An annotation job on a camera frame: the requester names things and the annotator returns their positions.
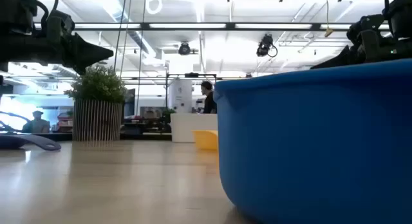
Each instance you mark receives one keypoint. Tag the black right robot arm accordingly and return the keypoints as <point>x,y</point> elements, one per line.
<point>400,14</point>

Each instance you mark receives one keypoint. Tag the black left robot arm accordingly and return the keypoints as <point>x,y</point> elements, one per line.
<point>16,11</point>

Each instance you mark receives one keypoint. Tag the black metal rack frame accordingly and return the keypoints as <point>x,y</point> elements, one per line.
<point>193,75</point>

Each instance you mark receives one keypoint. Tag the blue plastic measuring cup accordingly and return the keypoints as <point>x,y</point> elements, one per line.
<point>315,146</point>

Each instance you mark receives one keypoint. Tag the black ceiling spotlight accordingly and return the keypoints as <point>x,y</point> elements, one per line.
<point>184,49</point>
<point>264,45</point>

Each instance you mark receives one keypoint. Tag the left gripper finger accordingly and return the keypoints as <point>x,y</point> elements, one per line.
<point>90,53</point>

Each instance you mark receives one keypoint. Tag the white cylindrical tank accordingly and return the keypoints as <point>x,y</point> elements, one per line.
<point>180,97</point>

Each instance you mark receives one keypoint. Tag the yellow plastic measuring cup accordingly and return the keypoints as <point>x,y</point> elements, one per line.
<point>206,139</point>

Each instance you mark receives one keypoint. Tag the person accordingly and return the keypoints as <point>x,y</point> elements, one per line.
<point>37,124</point>
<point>209,101</point>

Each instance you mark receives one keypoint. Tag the black led light bar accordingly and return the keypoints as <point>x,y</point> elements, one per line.
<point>96,25</point>

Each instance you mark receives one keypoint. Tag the black aluminium table frame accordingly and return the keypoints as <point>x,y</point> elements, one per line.
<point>145,137</point>

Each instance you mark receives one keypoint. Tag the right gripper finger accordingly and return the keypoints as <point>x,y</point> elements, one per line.
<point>338,60</point>

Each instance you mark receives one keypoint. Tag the small purple measuring cup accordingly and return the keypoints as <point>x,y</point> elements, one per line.
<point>38,142</point>

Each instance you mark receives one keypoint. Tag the white plastic basket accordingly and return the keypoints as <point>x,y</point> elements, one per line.
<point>185,127</point>

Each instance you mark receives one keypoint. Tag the green plant in striped pot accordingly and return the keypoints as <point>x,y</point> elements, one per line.
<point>96,121</point>

